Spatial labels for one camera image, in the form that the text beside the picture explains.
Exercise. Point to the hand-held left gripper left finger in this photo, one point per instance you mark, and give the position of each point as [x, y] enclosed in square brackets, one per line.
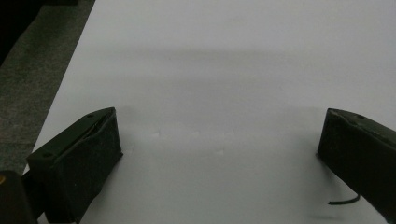
[74, 161]

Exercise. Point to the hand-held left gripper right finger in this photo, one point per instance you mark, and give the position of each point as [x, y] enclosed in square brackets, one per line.
[361, 155]

